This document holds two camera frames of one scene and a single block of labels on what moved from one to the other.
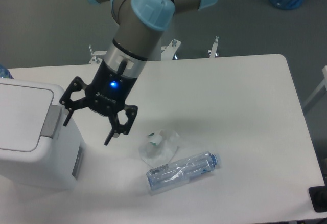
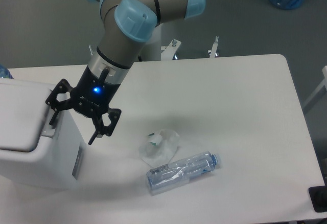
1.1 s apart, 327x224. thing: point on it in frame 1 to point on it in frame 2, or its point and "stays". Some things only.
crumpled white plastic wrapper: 158,149 stays
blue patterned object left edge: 4,72 stays
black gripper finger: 117,128 to 100,130
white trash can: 37,151 stays
